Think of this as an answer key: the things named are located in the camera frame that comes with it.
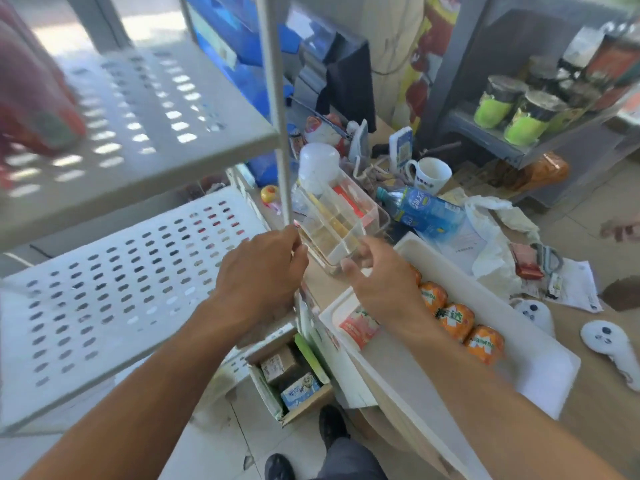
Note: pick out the person's left hand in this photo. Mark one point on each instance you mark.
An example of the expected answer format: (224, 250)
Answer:
(260, 274)

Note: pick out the person's right hand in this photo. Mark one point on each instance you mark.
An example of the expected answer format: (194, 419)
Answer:
(390, 289)

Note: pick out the white metal shelf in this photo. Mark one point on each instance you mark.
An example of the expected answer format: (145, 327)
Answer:
(240, 144)

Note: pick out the white plastic tray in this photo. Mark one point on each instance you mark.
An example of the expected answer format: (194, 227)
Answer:
(530, 354)

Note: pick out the group of red cans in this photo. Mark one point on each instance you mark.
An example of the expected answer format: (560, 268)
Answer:
(35, 94)

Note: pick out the person's right forearm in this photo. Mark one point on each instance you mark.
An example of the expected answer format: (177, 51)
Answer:
(500, 419)

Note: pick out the person's left forearm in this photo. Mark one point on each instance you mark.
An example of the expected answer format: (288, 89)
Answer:
(150, 394)

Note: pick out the person's right shoe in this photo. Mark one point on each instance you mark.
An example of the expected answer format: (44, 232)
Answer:
(334, 424)

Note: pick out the person's shoe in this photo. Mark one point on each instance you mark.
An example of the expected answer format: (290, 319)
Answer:
(279, 467)
(334, 424)

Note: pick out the person's dark grey trousers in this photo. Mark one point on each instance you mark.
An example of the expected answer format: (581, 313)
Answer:
(350, 462)

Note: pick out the person's left shoe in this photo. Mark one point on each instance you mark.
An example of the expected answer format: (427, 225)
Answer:
(279, 467)

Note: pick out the clear acrylic organizer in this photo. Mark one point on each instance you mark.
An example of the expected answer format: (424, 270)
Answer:
(340, 229)

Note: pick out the yellow red small toy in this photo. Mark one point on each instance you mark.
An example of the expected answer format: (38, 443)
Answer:
(269, 193)

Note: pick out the white document sheet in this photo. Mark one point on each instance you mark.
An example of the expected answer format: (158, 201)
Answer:
(460, 247)

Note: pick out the blue drink bottle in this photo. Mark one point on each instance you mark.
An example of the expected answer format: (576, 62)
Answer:
(430, 212)

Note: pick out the small brown box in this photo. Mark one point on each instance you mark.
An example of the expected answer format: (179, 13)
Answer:
(279, 364)

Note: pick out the red white small box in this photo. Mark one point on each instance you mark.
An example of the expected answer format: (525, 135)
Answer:
(350, 202)

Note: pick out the white plastic bag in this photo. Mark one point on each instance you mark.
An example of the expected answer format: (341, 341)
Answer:
(500, 254)

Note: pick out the open cardboard floor box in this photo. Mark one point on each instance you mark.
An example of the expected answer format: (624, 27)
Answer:
(265, 394)

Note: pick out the white mug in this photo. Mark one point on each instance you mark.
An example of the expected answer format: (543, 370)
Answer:
(432, 174)

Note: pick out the white frosted plastic container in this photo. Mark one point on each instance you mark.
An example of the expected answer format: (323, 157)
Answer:
(319, 167)

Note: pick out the small blue carton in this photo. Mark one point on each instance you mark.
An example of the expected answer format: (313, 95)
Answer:
(300, 390)

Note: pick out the small red packet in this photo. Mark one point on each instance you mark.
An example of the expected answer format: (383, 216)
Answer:
(526, 262)

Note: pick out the blue rounded code stand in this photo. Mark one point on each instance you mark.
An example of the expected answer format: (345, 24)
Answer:
(401, 147)

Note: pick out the white handheld controller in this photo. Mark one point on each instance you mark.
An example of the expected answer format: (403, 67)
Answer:
(535, 314)
(607, 344)

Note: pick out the white framed code stand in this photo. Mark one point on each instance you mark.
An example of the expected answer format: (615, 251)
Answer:
(360, 142)

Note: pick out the white red cat figurine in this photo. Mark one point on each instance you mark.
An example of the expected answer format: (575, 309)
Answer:
(320, 132)

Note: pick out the grey scissors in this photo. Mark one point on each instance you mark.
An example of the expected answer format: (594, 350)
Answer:
(550, 257)

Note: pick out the white paper receipt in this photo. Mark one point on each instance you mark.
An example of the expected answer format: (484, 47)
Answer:
(580, 289)

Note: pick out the orange snack bag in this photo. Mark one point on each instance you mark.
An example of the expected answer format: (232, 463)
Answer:
(542, 172)

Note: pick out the green lidded snack cup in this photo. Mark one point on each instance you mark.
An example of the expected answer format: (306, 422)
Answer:
(575, 104)
(495, 109)
(525, 127)

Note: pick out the black cash register monitor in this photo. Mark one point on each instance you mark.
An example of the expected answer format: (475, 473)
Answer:
(350, 79)

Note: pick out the blue plastic display rack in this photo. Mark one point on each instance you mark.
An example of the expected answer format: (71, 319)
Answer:
(225, 44)

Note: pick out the grey display stand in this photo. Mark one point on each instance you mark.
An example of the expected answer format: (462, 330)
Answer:
(460, 54)

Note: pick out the orange lidded snack cup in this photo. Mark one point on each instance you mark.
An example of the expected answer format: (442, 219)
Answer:
(615, 59)

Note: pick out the yellow red wall poster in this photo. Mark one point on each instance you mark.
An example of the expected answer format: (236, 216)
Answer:
(425, 54)

